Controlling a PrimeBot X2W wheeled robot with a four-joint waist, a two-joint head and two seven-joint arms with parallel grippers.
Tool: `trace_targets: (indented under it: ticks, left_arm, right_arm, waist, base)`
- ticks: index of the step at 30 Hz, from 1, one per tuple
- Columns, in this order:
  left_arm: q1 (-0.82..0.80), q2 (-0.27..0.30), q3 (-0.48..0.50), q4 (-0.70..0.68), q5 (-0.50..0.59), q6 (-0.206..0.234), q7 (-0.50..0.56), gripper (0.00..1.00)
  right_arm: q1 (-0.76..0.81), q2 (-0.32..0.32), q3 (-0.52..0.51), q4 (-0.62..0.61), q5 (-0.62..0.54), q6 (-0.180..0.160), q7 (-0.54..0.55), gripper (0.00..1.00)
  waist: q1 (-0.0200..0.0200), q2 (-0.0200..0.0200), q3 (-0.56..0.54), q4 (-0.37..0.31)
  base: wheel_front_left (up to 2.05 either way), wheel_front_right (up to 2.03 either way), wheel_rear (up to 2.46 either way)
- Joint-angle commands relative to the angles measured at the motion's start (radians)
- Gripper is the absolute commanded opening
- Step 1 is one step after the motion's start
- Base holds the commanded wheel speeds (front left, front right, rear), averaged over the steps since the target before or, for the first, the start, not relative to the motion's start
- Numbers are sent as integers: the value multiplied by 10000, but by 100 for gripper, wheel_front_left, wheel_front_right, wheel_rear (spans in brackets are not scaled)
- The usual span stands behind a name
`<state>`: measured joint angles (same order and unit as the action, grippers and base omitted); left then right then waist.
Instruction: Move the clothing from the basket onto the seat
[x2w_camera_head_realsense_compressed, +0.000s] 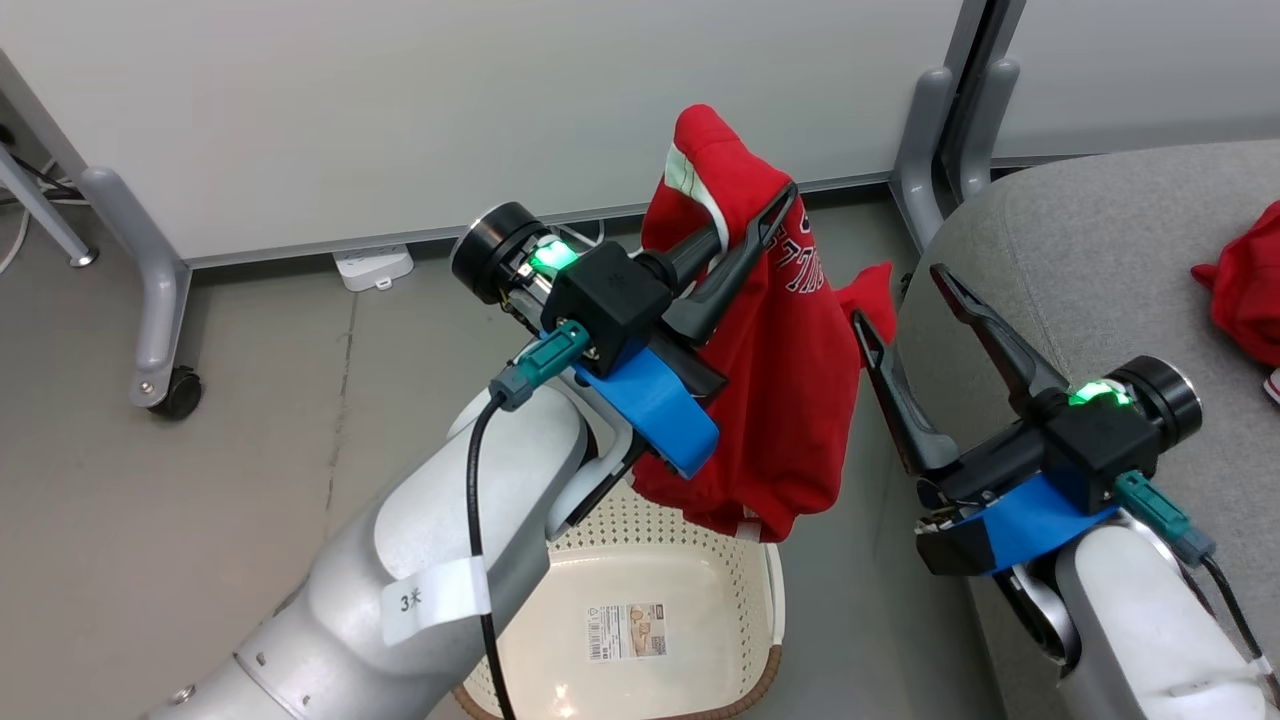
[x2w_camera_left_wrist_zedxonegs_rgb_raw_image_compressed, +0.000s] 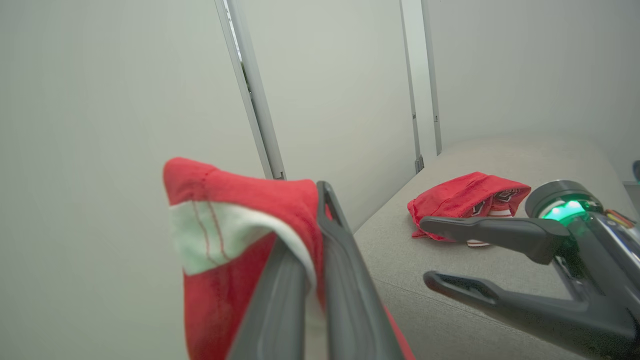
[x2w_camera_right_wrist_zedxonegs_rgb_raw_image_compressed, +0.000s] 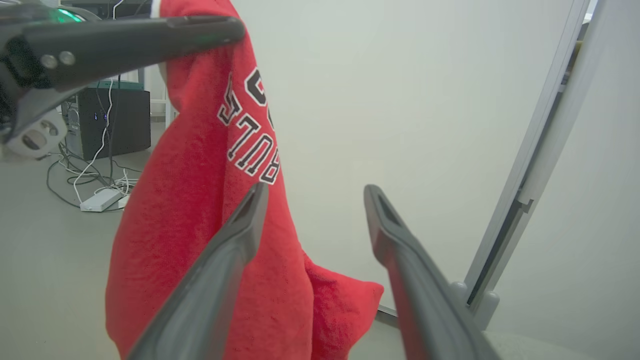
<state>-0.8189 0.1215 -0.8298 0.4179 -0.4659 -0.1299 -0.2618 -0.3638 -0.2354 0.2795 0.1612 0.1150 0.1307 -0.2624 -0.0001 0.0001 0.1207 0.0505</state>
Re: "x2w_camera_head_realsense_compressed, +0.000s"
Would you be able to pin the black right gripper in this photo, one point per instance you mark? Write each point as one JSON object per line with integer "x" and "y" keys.
{"x": 1165, "y": 400}

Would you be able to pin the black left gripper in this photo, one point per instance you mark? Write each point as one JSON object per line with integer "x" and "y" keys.
{"x": 497, "y": 255}

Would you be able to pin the red hooded sweatshirt white trim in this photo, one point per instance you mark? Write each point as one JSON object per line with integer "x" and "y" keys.
{"x": 780, "y": 400}

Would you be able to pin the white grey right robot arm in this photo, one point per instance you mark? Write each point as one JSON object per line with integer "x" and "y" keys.
{"x": 1150, "y": 640}

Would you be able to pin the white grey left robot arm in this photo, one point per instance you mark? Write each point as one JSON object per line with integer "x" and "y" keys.
{"x": 350, "y": 600}

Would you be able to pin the grey fabric sofa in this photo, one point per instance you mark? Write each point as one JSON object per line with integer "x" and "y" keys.
{"x": 1080, "y": 260}

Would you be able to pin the grey partition foot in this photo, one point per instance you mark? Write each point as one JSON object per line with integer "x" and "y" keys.
{"x": 992, "y": 120}
{"x": 920, "y": 150}

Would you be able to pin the red garment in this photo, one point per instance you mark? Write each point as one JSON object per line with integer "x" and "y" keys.
{"x": 1250, "y": 290}

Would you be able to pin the cream perforated laundry basket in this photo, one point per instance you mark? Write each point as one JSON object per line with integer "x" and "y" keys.
{"x": 710, "y": 600}

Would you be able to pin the white power strip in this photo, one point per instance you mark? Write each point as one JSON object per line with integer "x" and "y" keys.
{"x": 372, "y": 267}

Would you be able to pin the printed basket sticker label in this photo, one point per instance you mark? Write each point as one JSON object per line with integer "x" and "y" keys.
{"x": 627, "y": 631}

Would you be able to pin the black caster wheel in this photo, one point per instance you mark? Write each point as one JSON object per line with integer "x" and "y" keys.
{"x": 182, "y": 395}

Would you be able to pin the grey partition leg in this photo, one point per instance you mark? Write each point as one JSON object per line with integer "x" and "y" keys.
{"x": 158, "y": 290}

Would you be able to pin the thin grey metal leg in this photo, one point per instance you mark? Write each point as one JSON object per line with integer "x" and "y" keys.
{"x": 45, "y": 215}

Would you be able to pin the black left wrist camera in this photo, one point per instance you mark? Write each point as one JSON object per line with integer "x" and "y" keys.
{"x": 610, "y": 300}

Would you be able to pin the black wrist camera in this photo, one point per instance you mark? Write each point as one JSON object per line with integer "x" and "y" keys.
{"x": 610, "y": 300}
{"x": 1100, "y": 445}

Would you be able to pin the blue left camera mount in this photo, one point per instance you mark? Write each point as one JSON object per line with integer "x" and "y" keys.
{"x": 655, "y": 410}

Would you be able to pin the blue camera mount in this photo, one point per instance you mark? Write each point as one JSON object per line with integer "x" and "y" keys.
{"x": 1040, "y": 520}
{"x": 655, "y": 410}

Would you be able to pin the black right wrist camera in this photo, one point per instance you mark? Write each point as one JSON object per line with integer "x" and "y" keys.
{"x": 1100, "y": 445}

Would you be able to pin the blue right camera mount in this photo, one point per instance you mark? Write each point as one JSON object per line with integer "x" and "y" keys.
{"x": 1040, "y": 520}

